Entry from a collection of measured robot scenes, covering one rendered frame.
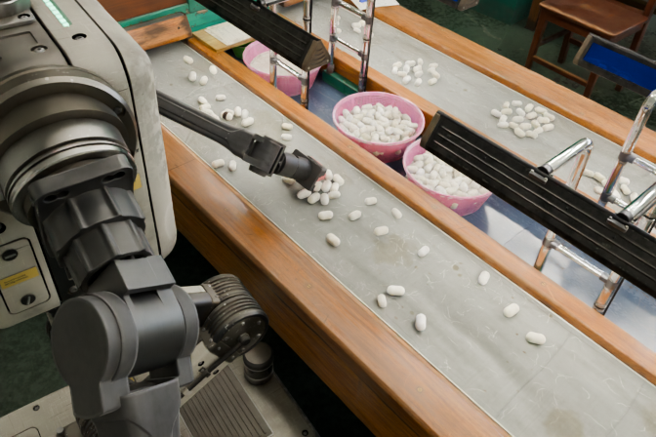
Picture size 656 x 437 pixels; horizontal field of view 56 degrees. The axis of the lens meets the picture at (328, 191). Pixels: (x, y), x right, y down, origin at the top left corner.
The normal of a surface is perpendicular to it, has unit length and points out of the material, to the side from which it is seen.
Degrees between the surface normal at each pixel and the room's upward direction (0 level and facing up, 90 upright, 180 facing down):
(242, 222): 0
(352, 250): 0
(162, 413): 56
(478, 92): 0
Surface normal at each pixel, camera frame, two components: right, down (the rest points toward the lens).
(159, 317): 0.78, -0.39
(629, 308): 0.06, -0.75
